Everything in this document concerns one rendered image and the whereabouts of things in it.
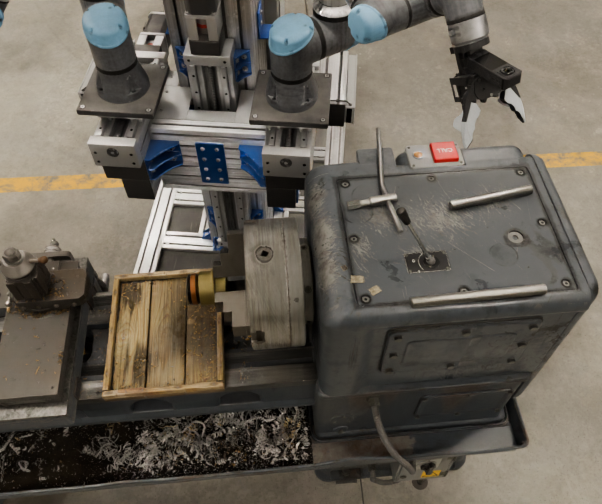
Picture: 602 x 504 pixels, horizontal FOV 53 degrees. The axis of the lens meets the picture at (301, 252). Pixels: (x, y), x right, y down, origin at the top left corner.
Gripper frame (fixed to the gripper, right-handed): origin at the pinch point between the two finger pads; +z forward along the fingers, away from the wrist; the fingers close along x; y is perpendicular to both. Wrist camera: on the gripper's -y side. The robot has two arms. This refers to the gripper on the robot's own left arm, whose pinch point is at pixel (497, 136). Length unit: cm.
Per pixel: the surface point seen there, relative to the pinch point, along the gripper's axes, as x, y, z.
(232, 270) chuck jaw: 59, 28, 13
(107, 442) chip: 108, 62, 58
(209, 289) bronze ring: 65, 28, 14
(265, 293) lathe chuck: 56, 13, 15
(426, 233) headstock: 18.3, 6.7, 16.0
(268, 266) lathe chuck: 53, 15, 11
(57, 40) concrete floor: 71, 323, -70
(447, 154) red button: 0.7, 20.0, 5.7
